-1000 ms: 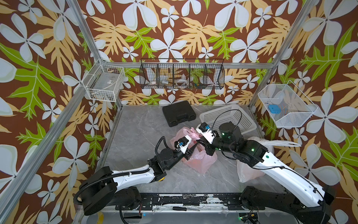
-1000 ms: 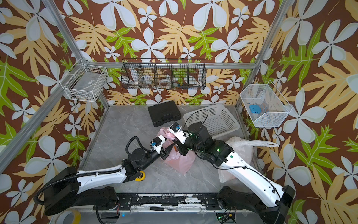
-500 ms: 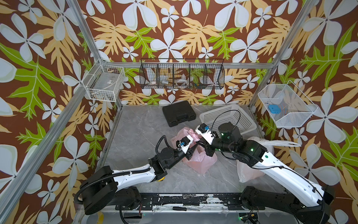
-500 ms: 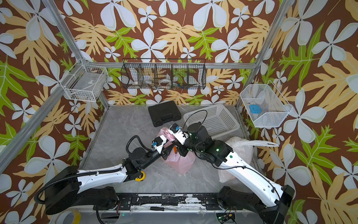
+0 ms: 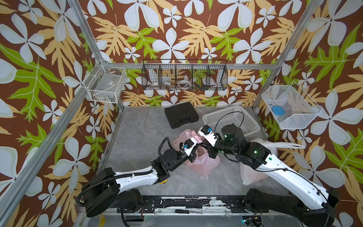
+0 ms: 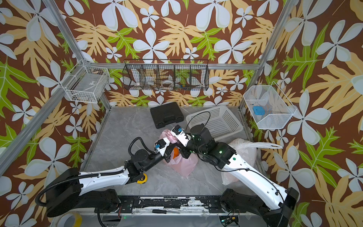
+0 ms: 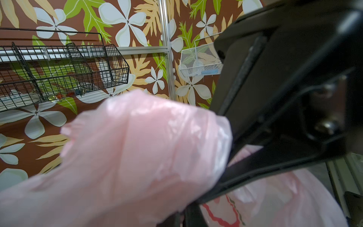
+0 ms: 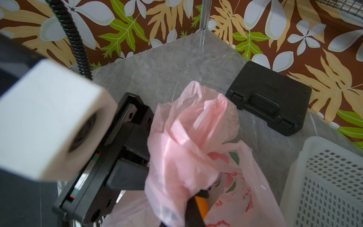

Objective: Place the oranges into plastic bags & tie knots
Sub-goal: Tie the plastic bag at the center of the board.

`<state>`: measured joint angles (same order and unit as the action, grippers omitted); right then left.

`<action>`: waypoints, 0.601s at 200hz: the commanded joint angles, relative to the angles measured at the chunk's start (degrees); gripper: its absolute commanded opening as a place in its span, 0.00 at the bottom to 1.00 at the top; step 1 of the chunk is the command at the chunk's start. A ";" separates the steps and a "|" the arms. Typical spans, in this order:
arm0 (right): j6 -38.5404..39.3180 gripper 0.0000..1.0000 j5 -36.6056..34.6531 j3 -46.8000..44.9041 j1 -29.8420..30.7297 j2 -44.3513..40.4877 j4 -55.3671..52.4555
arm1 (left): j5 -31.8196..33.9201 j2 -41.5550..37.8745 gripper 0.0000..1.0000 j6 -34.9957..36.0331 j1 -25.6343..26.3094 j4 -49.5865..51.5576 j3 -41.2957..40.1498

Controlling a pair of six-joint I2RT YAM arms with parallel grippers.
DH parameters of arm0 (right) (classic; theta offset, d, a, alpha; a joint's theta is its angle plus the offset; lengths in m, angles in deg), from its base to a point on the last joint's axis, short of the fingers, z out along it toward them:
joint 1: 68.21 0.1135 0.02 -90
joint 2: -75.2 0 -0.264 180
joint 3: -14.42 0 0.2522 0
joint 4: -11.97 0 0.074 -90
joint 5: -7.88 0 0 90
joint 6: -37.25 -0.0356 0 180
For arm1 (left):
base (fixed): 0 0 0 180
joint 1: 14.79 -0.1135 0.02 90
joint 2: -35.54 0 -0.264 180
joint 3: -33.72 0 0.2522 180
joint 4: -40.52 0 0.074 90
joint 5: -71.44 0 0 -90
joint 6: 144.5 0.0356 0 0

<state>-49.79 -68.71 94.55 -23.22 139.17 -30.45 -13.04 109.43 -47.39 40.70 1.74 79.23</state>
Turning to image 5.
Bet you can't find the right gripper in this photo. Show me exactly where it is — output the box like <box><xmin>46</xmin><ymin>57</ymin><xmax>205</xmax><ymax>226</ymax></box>
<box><xmin>197</xmin><ymin>137</ymin><xmax>240</xmax><ymax>159</ymax></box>

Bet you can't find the pink printed plastic bag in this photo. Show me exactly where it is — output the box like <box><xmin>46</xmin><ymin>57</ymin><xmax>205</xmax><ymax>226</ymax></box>
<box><xmin>173</xmin><ymin>129</ymin><xmax>220</xmax><ymax>177</ymax></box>

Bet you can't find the white plastic bag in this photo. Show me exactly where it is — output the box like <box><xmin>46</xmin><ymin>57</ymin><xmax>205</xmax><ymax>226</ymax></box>
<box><xmin>239</xmin><ymin>138</ymin><xmax>306</xmax><ymax>186</ymax></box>

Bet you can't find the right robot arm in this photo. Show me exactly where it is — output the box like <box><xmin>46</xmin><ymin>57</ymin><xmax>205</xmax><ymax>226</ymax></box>
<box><xmin>198</xmin><ymin>124</ymin><xmax>338</xmax><ymax>227</ymax></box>

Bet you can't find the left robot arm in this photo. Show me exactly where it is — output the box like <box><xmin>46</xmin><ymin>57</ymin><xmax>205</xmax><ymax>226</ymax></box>
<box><xmin>75</xmin><ymin>137</ymin><xmax>199</xmax><ymax>217</ymax></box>

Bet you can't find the white plastic perforated basket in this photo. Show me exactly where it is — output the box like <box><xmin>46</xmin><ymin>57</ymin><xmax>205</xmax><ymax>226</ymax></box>
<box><xmin>202</xmin><ymin>106</ymin><xmax>261</xmax><ymax>136</ymax></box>

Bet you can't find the black plastic tool case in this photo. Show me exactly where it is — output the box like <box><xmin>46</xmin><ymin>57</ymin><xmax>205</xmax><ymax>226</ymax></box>
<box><xmin>164</xmin><ymin>102</ymin><xmax>199</xmax><ymax>129</ymax></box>

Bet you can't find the black screwdriver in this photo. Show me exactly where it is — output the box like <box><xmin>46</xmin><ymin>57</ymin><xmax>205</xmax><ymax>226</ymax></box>
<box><xmin>175</xmin><ymin>209</ymin><xmax>203</xmax><ymax>214</ymax></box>

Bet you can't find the white tape roll in basket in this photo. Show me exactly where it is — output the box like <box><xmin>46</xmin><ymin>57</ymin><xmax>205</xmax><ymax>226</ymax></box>
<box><xmin>178</xmin><ymin>79</ymin><xmax>192</xmax><ymax>88</ymax></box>

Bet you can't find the blue object in basket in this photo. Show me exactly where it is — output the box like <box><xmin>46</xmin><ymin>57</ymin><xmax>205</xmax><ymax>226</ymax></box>
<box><xmin>272</xmin><ymin>106</ymin><xmax>285</xmax><ymax>116</ymax></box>

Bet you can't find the white mesh basket right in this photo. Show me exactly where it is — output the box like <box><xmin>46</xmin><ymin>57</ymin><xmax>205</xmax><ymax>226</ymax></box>
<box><xmin>262</xmin><ymin>82</ymin><xmax>322</xmax><ymax>130</ymax></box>

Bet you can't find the yellow tape roll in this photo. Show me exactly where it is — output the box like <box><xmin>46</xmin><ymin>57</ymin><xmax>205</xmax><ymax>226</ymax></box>
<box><xmin>97</xmin><ymin>214</ymin><xmax>105</xmax><ymax>227</ymax></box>

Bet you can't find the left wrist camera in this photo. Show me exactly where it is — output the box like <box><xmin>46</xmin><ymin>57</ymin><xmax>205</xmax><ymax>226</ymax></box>
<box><xmin>181</xmin><ymin>138</ymin><xmax>197</xmax><ymax>157</ymax></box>

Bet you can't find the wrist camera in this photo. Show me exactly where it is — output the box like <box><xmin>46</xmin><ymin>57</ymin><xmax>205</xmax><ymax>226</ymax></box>
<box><xmin>181</xmin><ymin>138</ymin><xmax>197</xmax><ymax>157</ymax></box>
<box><xmin>198</xmin><ymin>125</ymin><xmax>218</xmax><ymax>147</ymax></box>

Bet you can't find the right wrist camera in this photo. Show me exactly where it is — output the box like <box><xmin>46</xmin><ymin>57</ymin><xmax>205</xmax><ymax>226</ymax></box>
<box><xmin>198</xmin><ymin>125</ymin><xmax>218</xmax><ymax>147</ymax></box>

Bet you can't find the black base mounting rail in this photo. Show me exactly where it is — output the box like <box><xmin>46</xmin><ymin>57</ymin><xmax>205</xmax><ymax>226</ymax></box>
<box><xmin>111</xmin><ymin>194</ymin><xmax>261</xmax><ymax>213</ymax></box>

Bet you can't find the black wire basket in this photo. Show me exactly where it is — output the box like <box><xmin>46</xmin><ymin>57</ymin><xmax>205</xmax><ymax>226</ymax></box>
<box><xmin>141</xmin><ymin>59</ymin><xmax>228</xmax><ymax>91</ymax></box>

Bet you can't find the white wire basket left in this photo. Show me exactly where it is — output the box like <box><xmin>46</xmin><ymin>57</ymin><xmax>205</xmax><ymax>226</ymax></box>
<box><xmin>83</xmin><ymin>60</ymin><xmax>127</xmax><ymax>104</ymax></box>

